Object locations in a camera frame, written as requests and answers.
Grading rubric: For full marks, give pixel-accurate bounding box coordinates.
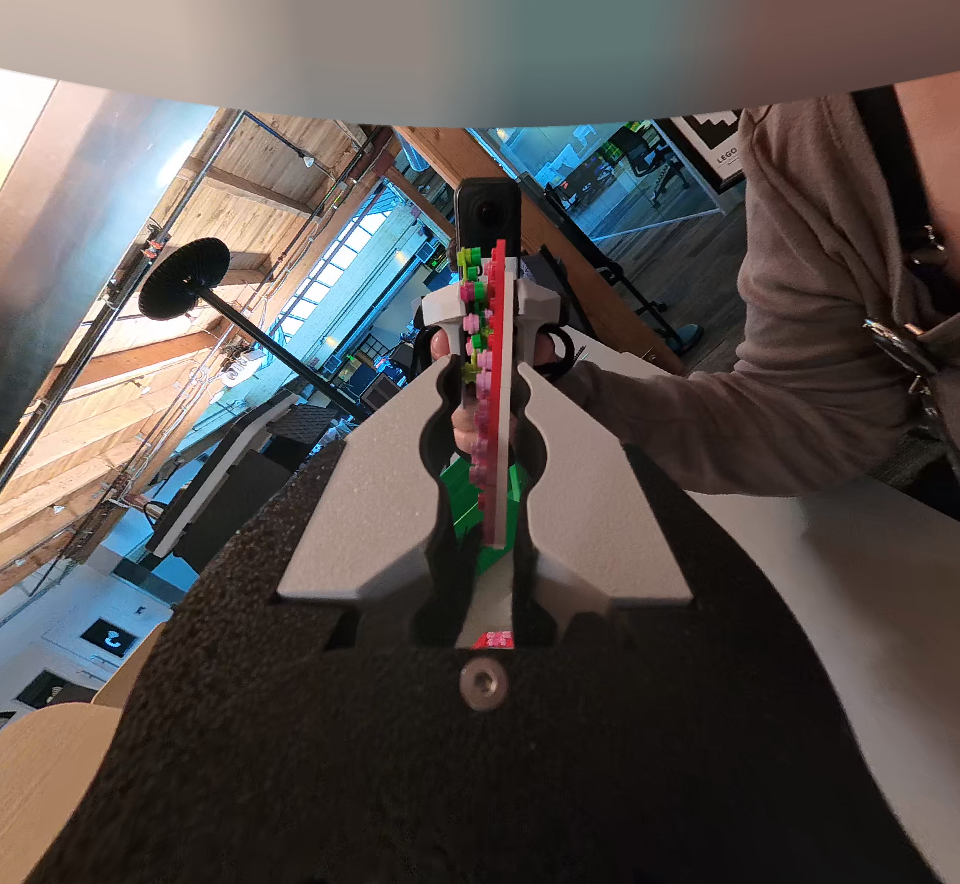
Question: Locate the framed black white poster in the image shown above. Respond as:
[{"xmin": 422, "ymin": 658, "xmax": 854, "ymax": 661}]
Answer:
[{"xmin": 669, "ymin": 107, "xmax": 749, "ymax": 193}]

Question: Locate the dark wall sign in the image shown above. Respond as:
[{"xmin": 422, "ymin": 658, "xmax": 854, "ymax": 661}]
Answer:
[{"xmin": 78, "ymin": 617, "xmax": 141, "ymax": 664}]

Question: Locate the red lego heart with flowers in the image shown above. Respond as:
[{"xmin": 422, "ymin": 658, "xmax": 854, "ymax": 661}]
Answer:
[{"xmin": 453, "ymin": 239, "xmax": 524, "ymax": 549}]

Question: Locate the person's right hand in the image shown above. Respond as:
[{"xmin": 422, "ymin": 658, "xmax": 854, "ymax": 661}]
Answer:
[{"xmin": 429, "ymin": 325, "xmax": 560, "ymax": 459}]

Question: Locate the black bag strap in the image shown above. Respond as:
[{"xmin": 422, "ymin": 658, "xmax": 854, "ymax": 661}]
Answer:
[{"xmin": 851, "ymin": 85, "xmax": 960, "ymax": 450}]

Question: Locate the white-edged black panel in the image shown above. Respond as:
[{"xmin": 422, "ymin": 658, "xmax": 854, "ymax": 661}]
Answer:
[{"xmin": 146, "ymin": 392, "xmax": 303, "ymax": 574}]

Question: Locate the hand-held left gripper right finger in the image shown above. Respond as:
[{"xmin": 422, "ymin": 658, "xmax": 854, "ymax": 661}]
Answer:
[{"xmin": 513, "ymin": 361, "xmax": 693, "ymax": 613}]

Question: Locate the green plastic bin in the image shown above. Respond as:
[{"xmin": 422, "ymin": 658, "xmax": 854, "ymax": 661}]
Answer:
[{"xmin": 438, "ymin": 460, "xmax": 531, "ymax": 574}]

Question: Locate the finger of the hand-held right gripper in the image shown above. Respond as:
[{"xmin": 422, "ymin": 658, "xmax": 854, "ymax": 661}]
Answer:
[
  {"xmin": 516, "ymin": 278, "xmax": 562, "ymax": 369},
  {"xmin": 420, "ymin": 286, "xmax": 472, "ymax": 375}
]

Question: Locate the light wooden chair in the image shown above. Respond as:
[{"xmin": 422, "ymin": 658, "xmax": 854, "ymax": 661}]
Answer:
[{"xmin": 0, "ymin": 621, "xmax": 168, "ymax": 884}]

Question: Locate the black round-top stand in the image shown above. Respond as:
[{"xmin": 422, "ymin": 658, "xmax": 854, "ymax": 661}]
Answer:
[{"xmin": 138, "ymin": 237, "xmax": 372, "ymax": 420}]

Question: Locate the person's torso grey sweater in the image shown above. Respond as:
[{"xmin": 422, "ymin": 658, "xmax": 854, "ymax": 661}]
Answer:
[{"xmin": 738, "ymin": 85, "xmax": 960, "ymax": 465}]

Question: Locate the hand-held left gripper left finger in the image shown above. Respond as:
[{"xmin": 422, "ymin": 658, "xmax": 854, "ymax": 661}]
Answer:
[{"xmin": 276, "ymin": 356, "xmax": 462, "ymax": 606}]

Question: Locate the person's right forearm grey sleeve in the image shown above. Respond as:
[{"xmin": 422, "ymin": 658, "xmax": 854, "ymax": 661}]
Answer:
[{"xmin": 558, "ymin": 314, "xmax": 931, "ymax": 498}]

